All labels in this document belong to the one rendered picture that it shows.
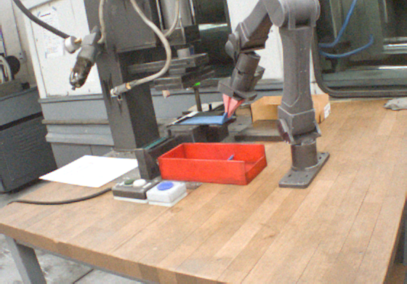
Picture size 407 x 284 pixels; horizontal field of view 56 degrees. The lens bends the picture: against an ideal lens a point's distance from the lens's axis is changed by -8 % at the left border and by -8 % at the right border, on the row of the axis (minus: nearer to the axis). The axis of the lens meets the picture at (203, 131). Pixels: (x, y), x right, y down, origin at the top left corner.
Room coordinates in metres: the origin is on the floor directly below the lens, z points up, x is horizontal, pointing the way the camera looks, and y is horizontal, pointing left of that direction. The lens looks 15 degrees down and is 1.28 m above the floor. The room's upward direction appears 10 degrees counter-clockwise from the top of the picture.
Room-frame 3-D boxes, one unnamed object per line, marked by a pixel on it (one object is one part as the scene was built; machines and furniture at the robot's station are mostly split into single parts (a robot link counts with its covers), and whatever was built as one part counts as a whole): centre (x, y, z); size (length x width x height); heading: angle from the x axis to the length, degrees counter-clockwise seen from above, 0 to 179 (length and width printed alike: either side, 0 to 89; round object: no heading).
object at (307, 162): (0.91, -0.22, 0.94); 0.20 x 0.07 x 0.08; 146
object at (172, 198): (0.89, 0.11, 0.90); 0.07 x 0.07 x 0.06; 56
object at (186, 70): (1.29, 0.08, 1.22); 0.26 x 0.18 x 0.30; 56
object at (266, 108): (1.39, -0.31, 0.93); 0.25 x 0.13 x 0.08; 56
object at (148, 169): (1.06, 0.16, 0.95); 0.06 x 0.03 x 0.09; 146
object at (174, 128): (1.27, 0.02, 0.98); 0.20 x 0.10 x 0.01; 146
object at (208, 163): (1.01, -0.01, 0.93); 0.25 x 0.12 x 0.06; 56
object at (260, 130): (1.27, -0.20, 0.91); 0.17 x 0.16 x 0.02; 146
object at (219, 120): (1.22, -0.02, 1.00); 0.15 x 0.07 x 0.03; 56
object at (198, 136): (1.27, 0.02, 0.94); 0.20 x 0.10 x 0.07; 146
